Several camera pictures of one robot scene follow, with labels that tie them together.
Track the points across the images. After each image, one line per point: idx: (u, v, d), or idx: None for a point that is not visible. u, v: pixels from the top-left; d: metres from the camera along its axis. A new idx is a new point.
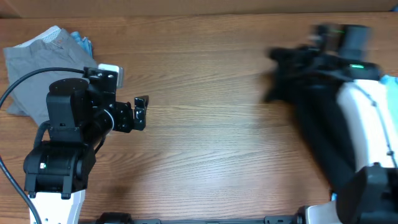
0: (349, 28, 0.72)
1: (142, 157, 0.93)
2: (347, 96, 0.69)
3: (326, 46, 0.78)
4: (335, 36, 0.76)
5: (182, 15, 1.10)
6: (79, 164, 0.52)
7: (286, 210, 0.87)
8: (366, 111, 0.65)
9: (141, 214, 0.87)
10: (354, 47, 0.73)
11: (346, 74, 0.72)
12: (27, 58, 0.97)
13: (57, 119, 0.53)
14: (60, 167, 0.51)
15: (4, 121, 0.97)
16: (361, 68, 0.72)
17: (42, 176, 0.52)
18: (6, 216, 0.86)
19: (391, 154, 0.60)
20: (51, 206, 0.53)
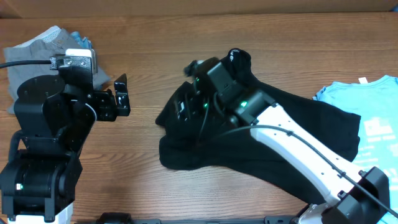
0: (207, 73, 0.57)
1: (140, 158, 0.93)
2: (262, 137, 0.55)
3: (205, 85, 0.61)
4: (205, 77, 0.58)
5: (182, 16, 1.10)
6: (63, 177, 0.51)
7: (286, 210, 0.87)
8: (288, 144, 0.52)
9: (141, 214, 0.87)
10: (223, 80, 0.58)
11: (237, 117, 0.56)
12: (27, 58, 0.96)
13: (33, 131, 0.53)
14: (39, 189, 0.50)
15: (3, 121, 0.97)
16: (246, 105, 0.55)
17: (21, 197, 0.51)
18: None
19: (343, 174, 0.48)
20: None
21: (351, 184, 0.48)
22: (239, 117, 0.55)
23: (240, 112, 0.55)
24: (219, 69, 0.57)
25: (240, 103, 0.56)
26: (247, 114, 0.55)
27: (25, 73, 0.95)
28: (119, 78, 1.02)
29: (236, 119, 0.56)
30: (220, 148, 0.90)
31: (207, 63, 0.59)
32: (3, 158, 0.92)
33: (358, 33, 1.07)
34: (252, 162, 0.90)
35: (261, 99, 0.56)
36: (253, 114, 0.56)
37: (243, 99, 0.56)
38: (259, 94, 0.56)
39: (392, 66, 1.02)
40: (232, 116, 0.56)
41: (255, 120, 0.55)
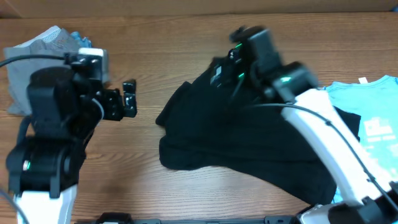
0: (251, 39, 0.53)
1: (140, 160, 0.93)
2: (294, 118, 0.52)
3: (247, 55, 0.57)
4: (249, 45, 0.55)
5: (182, 16, 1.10)
6: (67, 162, 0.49)
7: (286, 210, 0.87)
8: (320, 131, 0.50)
9: (141, 214, 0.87)
10: (265, 51, 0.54)
11: (273, 89, 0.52)
12: (27, 56, 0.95)
13: (40, 112, 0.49)
14: (46, 168, 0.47)
15: (3, 121, 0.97)
16: (288, 81, 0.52)
17: (27, 177, 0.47)
18: (6, 216, 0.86)
19: (372, 180, 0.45)
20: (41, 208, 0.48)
21: (377, 190, 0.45)
22: (274, 90, 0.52)
23: (277, 84, 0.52)
24: (266, 36, 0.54)
25: (281, 78, 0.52)
26: (286, 90, 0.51)
27: (25, 73, 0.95)
28: (119, 77, 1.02)
29: (270, 91, 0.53)
30: (221, 147, 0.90)
31: (252, 30, 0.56)
32: (2, 158, 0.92)
33: (358, 33, 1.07)
34: (253, 162, 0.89)
35: (305, 78, 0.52)
36: (291, 91, 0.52)
37: (284, 75, 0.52)
38: (303, 72, 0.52)
39: (392, 67, 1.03)
40: (267, 88, 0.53)
41: (295, 99, 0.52)
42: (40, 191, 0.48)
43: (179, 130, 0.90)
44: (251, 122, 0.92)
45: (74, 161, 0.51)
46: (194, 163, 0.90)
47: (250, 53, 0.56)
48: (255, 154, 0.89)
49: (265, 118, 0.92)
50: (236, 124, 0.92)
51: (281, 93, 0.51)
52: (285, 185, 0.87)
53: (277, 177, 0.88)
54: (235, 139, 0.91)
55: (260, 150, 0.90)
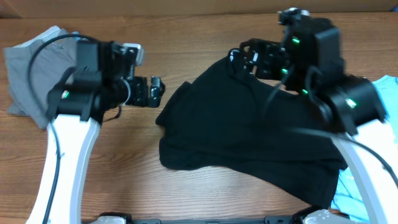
0: (318, 38, 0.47)
1: (139, 160, 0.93)
2: (348, 150, 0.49)
3: (306, 52, 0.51)
4: (313, 42, 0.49)
5: (181, 16, 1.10)
6: (97, 100, 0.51)
7: (286, 210, 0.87)
8: (375, 174, 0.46)
9: (141, 214, 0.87)
10: (330, 56, 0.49)
11: (333, 109, 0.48)
12: (27, 57, 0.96)
13: (81, 62, 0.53)
14: (81, 98, 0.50)
15: (4, 121, 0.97)
16: (354, 106, 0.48)
17: (62, 105, 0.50)
18: (7, 216, 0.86)
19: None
20: (70, 134, 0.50)
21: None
22: (334, 109, 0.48)
23: (337, 102, 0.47)
24: (335, 37, 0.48)
25: (347, 100, 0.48)
26: (348, 117, 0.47)
27: (27, 73, 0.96)
28: None
29: (328, 109, 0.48)
30: (221, 147, 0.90)
31: (318, 25, 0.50)
32: (3, 158, 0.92)
33: (358, 33, 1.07)
34: (253, 162, 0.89)
35: (371, 105, 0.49)
36: (352, 119, 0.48)
37: (349, 96, 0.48)
38: (371, 94, 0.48)
39: (392, 67, 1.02)
40: (324, 103, 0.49)
41: (355, 130, 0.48)
42: (72, 116, 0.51)
43: (179, 131, 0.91)
44: (251, 122, 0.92)
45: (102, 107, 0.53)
46: (193, 163, 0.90)
47: (310, 53, 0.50)
48: (256, 154, 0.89)
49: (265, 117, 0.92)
50: (236, 125, 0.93)
51: (342, 118, 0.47)
52: (285, 185, 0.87)
53: (278, 177, 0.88)
54: (235, 139, 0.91)
55: (260, 150, 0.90)
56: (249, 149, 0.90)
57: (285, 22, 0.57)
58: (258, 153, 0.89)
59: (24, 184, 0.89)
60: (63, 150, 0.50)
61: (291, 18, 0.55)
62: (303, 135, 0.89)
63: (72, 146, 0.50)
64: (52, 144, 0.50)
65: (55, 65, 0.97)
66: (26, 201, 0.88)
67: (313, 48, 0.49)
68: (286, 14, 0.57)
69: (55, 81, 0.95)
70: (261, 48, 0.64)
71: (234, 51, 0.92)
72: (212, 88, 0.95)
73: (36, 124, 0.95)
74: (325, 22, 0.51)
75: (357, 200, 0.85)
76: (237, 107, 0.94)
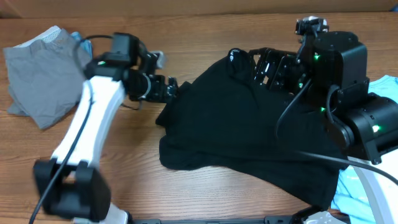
0: (342, 56, 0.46)
1: (140, 160, 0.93)
2: (367, 172, 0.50)
3: (329, 68, 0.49)
4: (334, 59, 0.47)
5: (181, 16, 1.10)
6: (127, 72, 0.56)
7: (286, 210, 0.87)
8: (391, 196, 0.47)
9: (141, 214, 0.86)
10: (352, 76, 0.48)
11: (355, 134, 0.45)
12: (27, 57, 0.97)
13: (114, 47, 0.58)
14: (115, 67, 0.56)
15: (4, 121, 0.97)
16: (379, 131, 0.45)
17: (97, 70, 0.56)
18: (6, 216, 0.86)
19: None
20: (103, 89, 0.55)
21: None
22: (357, 134, 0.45)
23: (360, 125, 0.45)
24: (362, 55, 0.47)
25: (374, 126, 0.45)
26: (372, 143, 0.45)
27: (26, 73, 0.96)
28: None
29: (350, 132, 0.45)
30: (221, 148, 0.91)
31: (341, 40, 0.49)
32: (3, 158, 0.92)
33: (358, 33, 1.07)
34: (252, 162, 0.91)
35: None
36: (376, 145, 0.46)
37: (376, 121, 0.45)
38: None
39: (392, 66, 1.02)
40: (346, 127, 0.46)
41: (379, 159, 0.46)
42: (105, 78, 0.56)
43: (180, 132, 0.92)
44: (251, 122, 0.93)
45: (130, 81, 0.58)
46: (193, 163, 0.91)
47: (332, 71, 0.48)
48: (255, 154, 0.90)
49: (265, 118, 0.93)
50: (236, 125, 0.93)
51: (365, 143, 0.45)
52: (286, 185, 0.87)
53: (278, 178, 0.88)
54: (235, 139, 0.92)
55: (260, 150, 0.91)
56: (248, 149, 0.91)
57: (303, 32, 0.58)
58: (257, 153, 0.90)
59: (24, 184, 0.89)
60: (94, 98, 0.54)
61: (313, 30, 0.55)
62: (302, 135, 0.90)
63: (103, 95, 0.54)
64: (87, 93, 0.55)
65: (54, 65, 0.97)
66: (25, 201, 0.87)
67: (334, 65, 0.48)
68: (305, 23, 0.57)
69: (55, 81, 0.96)
70: (275, 59, 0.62)
71: (234, 51, 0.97)
72: (212, 89, 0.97)
73: (36, 124, 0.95)
74: (350, 38, 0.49)
75: (357, 200, 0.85)
76: (238, 108, 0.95)
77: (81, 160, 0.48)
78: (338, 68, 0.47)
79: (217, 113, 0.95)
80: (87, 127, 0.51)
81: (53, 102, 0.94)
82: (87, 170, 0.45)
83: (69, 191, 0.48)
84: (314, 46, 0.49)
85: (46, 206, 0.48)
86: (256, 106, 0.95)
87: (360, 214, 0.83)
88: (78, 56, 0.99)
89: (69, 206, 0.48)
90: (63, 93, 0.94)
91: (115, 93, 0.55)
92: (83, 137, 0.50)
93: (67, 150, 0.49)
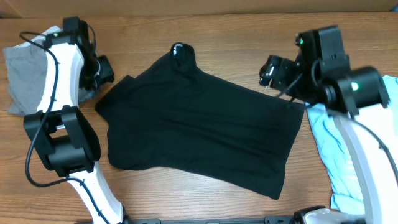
0: (319, 33, 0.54)
1: (117, 167, 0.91)
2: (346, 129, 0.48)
3: (311, 49, 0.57)
4: (314, 38, 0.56)
5: (181, 16, 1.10)
6: (80, 38, 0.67)
7: (286, 210, 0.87)
8: (371, 155, 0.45)
9: (141, 214, 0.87)
10: (331, 50, 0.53)
11: (336, 91, 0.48)
12: (27, 57, 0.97)
13: (68, 26, 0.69)
14: (69, 35, 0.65)
15: (3, 121, 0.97)
16: (357, 89, 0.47)
17: (55, 40, 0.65)
18: (6, 216, 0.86)
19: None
20: (63, 53, 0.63)
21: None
22: (338, 92, 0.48)
23: (342, 85, 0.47)
24: (337, 34, 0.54)
25: (351, 83, 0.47)
26: (351, 99, 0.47)
27: (27, 72, 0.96)
28: (119, 78, 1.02)
29: (333, 92, 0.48)
30: (188, 146, 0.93)
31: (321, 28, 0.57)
32: (2, 158, 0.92)
33: (358, 33, 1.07)
34: (222, 160, 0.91)
35: (375, 89, 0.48)
36: (354, 102, 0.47)
37: (355, 80, 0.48)
38: (375, 78, 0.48)
39: (391, 67, 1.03)
40: (329, 86, 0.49)
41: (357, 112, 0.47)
42: (63, 43, 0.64)
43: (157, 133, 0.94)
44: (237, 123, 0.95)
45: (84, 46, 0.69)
46: (162, 163, 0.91)
47: (314, 51, 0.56)
48: (239, 155, 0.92)
49: (230, 116, 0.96)
50: (204, 124, 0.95)
51: (346, 99, 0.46)
52: (255, 185, 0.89)
53: (249, 177, 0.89)
54: (218, 140, 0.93)
55: (244, 150, 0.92)
56: (232, 150, 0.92)
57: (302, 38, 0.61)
58: (239, 154, 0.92)
59: (23, 184, 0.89)
60: (59, 59, 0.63)
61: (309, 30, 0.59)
62: (262, 133, 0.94)
63: (65, 56, 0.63)
64: (50, 59, 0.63)
65: None
66: (25, 201, 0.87)
67: (315, 43, 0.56)
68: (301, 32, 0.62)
69: None
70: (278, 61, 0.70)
71: (178, 45, 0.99)
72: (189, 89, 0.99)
73: None
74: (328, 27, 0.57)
75: (357, 200, 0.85)
76: (203, 106, 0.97)
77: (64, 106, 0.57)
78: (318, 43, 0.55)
79: (196, 113, 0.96)
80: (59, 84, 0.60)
81: None
82: (73, 109, 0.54)
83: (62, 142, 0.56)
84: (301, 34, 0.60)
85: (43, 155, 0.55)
86: (236, 105, 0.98)
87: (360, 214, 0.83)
88: None
89: (63, 150, 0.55)
90: None
91: (76, 53, 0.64)
92: (58, 93, 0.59)
93: (48, 102, 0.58)
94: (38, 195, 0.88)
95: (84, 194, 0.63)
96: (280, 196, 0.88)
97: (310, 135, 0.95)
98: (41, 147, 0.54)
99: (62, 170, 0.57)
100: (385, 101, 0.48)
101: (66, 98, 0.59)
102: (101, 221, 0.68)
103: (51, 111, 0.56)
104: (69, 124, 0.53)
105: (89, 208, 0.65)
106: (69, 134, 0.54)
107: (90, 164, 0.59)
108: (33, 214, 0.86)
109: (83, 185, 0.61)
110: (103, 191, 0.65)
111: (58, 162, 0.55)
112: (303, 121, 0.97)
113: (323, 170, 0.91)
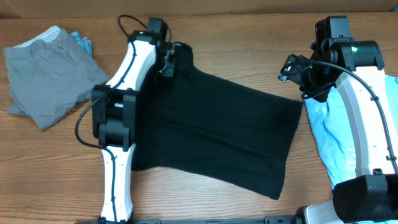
0: (330, 18, 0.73)
1: None
2: (344, 83, 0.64)
3: (322, 35, 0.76)
4: (326, 23, 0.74)
5: (182, 16, 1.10)
6: (158, 42, 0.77)
7: (286, 210, 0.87)
8: (364, 102, 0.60)
9: (141, 214, 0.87)
10: (337, 33, 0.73)
11: (339, 54, 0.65)
12: (27, 58, 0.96)
13: (150, 27, 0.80)
14: (151, 37, 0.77)
15: (3, 121, 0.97)
16: (356, 51, 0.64)
17: (138, 37, 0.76)
18: (6, 216, 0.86)
19: (392, 158, 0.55)
20: (142, 48, 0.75)
21: (392, 169, 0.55)
22: (340, 55, 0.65)
23: (344, 50, 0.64)
24: (346, 21, 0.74)
25: (351, 47, 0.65)
26: (351, 60, 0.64)
27: (27, 73, 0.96)
28: None
29: (336, 55, 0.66)
30: (189, 146, 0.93)
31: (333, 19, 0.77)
32: (3, 158, 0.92)
33: (358, 33, 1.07)
34: (222, 161, 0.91)
35: (371, 54, 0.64)
36: (354, 62, 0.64)
37: (355, 45, 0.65)
38: (373, 48, 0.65)
39: (391, 67, 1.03)
40: (334, 51, 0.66)
41: (354, 68, 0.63)
42: (143, 42, 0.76)
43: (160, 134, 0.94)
44: (239, 123, 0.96)
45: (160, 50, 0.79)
46: (162, 163, 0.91)
47: (324, 35, 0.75)
48: (242, 155, 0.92)
49: (230, 116, 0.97)
50: (205, 124, 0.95)
51: (345, 56, 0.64)
52: (255, 185, 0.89)
53: (249, 178, 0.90)
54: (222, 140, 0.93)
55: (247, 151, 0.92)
56: (236, 152, 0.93)
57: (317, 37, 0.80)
58: (242, 155, 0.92)
59: (24, 184, 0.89)
60: (137, 52, 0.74)
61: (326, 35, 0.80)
62: (262, 132, 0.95)
63: (143, 51, 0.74)
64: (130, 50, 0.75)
65: (55, 65, 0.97)
66: (25, 201, 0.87)
67: (327, 27, 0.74)
68: None
69: (55, 81, 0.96)
70: None
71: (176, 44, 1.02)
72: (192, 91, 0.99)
73: (36, 124, 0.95)
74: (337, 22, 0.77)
75: None
76: (203, 106, 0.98)
77: (128, 88, 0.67)
78: (329, 28, 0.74)
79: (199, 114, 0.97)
80: (130, 71, 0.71)
81: (53, 101, 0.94)
82: (134, 93, 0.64)
83: (113, 117, 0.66)
84: (316, 24, 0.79)
85: (96, 122, 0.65)
86: (238, 105, 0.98)
87: None
88: (78, 57, 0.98)
89: (115, 124, 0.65)
90: (63, 93, 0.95)
91: (151, 53, 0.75)
92: (128, 77, 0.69)
93: (117, 81, 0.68)
94: (38, 195, 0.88)
95: (109, 171, 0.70)
96: (280, 196, 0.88)
97: (310, 135, 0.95)
98: (98, 114, 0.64)
99: (104, 139, 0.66)
100: (380, 65, 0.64)
101: (132, 83, 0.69)
102: (110, 209, 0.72)
103: (117, 88, 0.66)
104: (127, 102, 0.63)
105: (107, 191, 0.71)
106: (125, 111, 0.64)
107: (128, 144, 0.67)
108: (33, 214, 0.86)
109: (113, 161, 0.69)
110: (125, 179, 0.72)
111: (105, 130, 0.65)
112: (303, 121, 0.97)
113: (323, 170, 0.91)
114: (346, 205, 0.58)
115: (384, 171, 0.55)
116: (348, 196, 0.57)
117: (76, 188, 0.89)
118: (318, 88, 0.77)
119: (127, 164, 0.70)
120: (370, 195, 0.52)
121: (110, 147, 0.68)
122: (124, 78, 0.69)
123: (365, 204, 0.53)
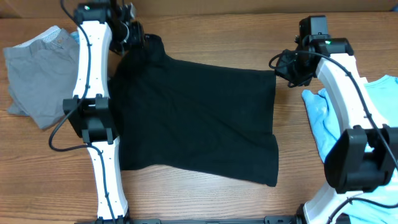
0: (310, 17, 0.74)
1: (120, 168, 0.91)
2: (323, 68, 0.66)
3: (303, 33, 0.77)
4: (307, 21, 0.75)
5: (181, 16, 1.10)
6: (110, 11, 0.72)
7: (286, 211, 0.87)
8: (340, 81, 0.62)
9: (141, 214, 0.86)
10: (317, 31, 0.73)
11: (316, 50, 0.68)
12: (27, 57, 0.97)
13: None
14: (99, 7, 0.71)
15: (3, 121, 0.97)
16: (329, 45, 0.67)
17: (86, 14, 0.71)
18: (6, 216, 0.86)
19: (369, 116, 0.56)
20: (94, 27, 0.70)
21: (370, 124, 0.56)
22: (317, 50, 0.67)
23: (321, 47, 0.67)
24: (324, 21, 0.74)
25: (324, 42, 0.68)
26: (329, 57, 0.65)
27: (27, 73, 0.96)
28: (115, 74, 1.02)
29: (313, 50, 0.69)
30: (182, 141, 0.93)
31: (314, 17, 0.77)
32: (3, 158, 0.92)
33: (359, 33, 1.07)
34: (216, 152, 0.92)
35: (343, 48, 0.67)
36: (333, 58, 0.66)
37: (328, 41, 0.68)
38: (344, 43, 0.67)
39: (392, 66, 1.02)
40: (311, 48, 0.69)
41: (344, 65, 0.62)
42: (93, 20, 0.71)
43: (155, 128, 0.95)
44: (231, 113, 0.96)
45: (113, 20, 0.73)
46: (158, 162, 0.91)
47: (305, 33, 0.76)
48: (236, 143, 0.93)
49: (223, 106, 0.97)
50: (198, 114, 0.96)
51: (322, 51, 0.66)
52: (251, 175, 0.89)
53: (244, 167, 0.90)
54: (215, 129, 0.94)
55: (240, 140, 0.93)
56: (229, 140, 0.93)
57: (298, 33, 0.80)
58: (236, 144, 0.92)
59: (24, 184, 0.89)
60: (91, 40, 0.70)
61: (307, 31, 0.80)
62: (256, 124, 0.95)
63: (96, 33, 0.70)
64: (82, 38, 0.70)
65: (55, 65, 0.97)
66: (25, 201, 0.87)
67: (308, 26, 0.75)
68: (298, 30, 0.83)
69: (54, 81, 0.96)
70: None
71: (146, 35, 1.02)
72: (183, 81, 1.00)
73: (36, 124, 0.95)
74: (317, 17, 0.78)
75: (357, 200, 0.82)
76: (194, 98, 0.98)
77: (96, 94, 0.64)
78: (310, 27, 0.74)
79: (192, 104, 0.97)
80: (92, 69, 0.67)
81: (53, 101, 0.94)
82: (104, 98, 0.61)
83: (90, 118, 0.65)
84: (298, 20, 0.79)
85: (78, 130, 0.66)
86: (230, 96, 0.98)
87: (360, 214, 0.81)
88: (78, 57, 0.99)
89: (95, 124, 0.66)
90: (63, 93, 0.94)
91: (106, 30, 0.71)
92: (91, 81, 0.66)
93: (83, 89, 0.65)
94: (38, 195, 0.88)
95: (98, 168, 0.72)
96: (280, 196, 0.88)
97: (310, 135, 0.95)
98: (77, 124, 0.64)
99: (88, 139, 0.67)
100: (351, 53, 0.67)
101: (99, 87, 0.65)
102: (106, 206, 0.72)
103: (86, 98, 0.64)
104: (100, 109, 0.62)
105: (99, 188, 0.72)
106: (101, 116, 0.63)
107: (112, 137, 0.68)
108: (33, 214, 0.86)
109: (101, 155, 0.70)
110: (115, 172, 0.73)
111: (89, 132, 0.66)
112: (303, 121, 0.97)
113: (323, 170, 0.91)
114: (334, 169, 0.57)
115: (363, 127, 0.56)
116: (335, 158, 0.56)
117: (76, 188, 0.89)
118: (301, 78, 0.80)
119: (114, 157, 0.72)
120: (352, 147, 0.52)
121: (95, 143, 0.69)
122: (88, 83, 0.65)
123: (349, 158, 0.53)
